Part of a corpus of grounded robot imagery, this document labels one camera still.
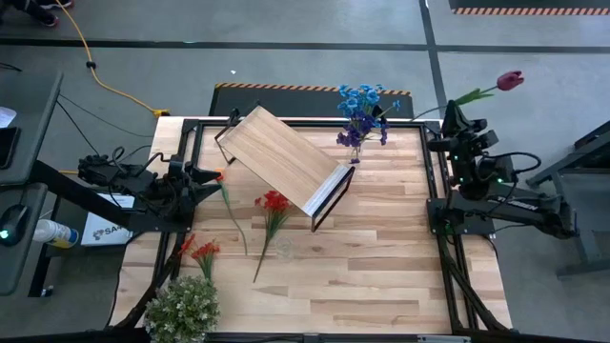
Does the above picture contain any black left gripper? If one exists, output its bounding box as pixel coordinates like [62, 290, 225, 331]
[166, 160, 223, 214]

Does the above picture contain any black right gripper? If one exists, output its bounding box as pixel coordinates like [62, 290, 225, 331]
[428, 100, 499, 161]

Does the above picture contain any orange tulip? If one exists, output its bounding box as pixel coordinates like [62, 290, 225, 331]
[213, 169, 249, 257]

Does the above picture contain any small red flower bunch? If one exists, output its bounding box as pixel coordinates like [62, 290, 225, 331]
[179, 232, 222, 283]

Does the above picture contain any dark red tulip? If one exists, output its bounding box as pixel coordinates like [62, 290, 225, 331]
[410, 70, 525, 123]

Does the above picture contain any large red flower bunch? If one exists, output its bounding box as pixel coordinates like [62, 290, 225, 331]
[252, 190, 294, 284]

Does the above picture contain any purple flower bunch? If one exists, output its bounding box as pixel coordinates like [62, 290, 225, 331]
[335, 113, 391, 166]

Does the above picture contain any white printed box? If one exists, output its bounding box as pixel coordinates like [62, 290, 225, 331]
[79, 192, 135, 248]

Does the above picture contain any black mat hazard striped edge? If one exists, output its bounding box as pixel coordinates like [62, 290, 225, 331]
[447, 0, 610, 16]
[208, 82, 415, 120]

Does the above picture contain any potted green plant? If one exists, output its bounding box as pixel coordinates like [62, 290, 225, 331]
[142, 274, 222, 343]

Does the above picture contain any grey metal cart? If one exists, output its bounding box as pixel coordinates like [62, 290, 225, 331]
[525, 118, 610, 281]

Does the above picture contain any white spray bottle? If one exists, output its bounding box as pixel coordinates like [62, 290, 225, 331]
[32, 218, 80, 250]

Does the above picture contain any grey desk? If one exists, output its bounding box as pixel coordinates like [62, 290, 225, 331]
[0, 71, 64, 297]

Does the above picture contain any black computer mouse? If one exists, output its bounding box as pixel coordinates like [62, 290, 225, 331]
[0, 204, 31, 248]

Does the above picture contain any black tablet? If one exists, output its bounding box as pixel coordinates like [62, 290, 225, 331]
[0, 126, 21, 171]

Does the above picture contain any wooden shelf black frame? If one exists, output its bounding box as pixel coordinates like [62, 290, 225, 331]
[213, 105, 356, 233]

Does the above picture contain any black overhead rig frame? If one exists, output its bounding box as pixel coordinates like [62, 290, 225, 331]
[28, 160, 137, 229]

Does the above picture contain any black metal table frame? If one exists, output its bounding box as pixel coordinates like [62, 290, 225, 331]
[112, 117, 511, 334]

